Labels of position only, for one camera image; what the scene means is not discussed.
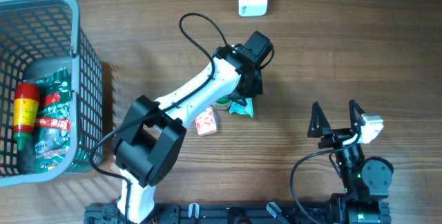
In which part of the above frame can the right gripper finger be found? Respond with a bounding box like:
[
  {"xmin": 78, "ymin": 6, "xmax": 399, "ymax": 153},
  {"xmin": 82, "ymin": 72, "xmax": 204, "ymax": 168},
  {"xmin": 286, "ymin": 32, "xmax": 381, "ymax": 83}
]
[
  {"xmin": 349, "ymin": 100, "xmax": 365, "ymax": 131},
  {"xmin": 307, "ymin": 102, "xmax": 333, "ymax": 138}
]

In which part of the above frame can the teal tissue packet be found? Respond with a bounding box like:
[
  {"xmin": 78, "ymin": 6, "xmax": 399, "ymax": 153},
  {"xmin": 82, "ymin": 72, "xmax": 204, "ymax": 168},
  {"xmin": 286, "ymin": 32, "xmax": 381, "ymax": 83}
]
[{"xmin": 229, "ymin": 98, "xmax": 254, "ymax": 118}]

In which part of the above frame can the green lid jar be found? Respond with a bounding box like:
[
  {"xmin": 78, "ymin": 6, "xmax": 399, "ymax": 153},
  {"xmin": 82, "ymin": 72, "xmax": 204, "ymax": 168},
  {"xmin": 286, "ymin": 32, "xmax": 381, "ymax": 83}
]
[{"xmin": 212, "ymin": 97, "xmax": 232, "ymax": 110}]

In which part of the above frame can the red white small box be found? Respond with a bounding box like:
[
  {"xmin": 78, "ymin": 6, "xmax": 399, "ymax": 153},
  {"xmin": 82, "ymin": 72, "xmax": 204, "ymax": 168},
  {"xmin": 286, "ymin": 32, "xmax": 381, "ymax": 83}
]
[{"xmin": 195, "ymin": 106, "xmax": 218, "ymax": 136}]

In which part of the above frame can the red coffee stick sachet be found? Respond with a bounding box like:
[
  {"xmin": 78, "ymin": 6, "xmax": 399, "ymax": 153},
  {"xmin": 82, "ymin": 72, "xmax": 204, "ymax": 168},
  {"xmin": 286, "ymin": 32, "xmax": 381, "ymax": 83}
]
[{"xmin": 35, "ymin": 117, "xmax": 70, "ymax": 131}]

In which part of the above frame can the red yellow sauce bottle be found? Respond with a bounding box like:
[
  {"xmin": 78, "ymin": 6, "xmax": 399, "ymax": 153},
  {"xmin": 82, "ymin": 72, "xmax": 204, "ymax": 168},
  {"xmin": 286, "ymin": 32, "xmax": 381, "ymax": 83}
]
[{"xmin": 13, "ymin": 82, "xmax": 40, "ymax": 151}]

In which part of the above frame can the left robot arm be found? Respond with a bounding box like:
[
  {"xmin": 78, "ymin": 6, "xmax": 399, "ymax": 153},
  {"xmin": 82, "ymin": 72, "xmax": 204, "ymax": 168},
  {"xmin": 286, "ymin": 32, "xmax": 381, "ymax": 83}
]
[{"xmin": 113, "ymin": 31, "xmax": 274, "ymax": 223}]

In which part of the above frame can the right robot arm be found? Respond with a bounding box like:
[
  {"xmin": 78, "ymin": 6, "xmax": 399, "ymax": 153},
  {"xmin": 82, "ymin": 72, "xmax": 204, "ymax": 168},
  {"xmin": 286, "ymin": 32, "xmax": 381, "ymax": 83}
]
[{"xmin": 307, "ymin": 100, "xmax": 394, "ymax": 224}]

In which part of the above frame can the dark item in basket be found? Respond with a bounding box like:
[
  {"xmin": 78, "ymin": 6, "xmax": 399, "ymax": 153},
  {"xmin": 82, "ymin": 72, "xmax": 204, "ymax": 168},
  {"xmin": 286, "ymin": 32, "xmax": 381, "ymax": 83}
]
[{"xmin": 17, "ymin": 143, "xmax": 36, "ymax": 174}]

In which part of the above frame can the grey plastic mesh basket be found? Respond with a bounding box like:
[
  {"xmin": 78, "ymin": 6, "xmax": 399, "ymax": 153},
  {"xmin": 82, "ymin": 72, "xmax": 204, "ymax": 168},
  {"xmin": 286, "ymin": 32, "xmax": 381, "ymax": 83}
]
[{"xmin": 1, "ymin": 0, "xmax": 103, "ymax": 187}]

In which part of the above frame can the green snack bag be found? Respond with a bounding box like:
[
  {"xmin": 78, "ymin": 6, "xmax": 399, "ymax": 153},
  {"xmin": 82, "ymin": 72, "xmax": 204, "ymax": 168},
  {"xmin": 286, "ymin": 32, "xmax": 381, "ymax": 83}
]
[{"xmin": 27, "ymin": 68, "xmax": 71, "ymax": 174}]

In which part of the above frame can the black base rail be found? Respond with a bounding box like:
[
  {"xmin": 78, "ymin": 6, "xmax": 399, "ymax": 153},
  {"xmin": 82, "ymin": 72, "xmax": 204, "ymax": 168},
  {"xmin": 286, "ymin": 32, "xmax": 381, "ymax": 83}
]
[{"xmin": 84, "ymin": 201, "xmax": 393, "ymax": 224}]

